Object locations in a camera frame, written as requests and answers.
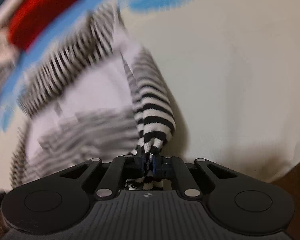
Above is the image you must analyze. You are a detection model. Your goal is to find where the black white striped small shirt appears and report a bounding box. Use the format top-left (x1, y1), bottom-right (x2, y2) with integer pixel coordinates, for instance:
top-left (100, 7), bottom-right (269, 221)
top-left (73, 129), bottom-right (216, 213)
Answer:
top-left (10, 4), bottom-right (175, 190)

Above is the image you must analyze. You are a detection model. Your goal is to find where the blue white patterned bedsheet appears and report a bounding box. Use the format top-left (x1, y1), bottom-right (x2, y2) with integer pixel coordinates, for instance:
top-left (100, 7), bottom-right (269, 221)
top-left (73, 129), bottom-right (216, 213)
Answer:
top-left (0, 0), bottom-right (300, 191)

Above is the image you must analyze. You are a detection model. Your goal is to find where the grey white folded blanket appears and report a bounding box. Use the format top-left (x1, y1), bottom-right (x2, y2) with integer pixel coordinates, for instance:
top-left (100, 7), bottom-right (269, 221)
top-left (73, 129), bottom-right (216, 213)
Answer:
top-left (0, 0), bottom-right (21, 84)

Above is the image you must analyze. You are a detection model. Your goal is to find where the red folded blanket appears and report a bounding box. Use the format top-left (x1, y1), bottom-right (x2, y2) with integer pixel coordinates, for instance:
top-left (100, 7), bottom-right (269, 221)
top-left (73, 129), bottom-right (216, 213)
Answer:
top-left (8, 0), bottom-right (77, 50)

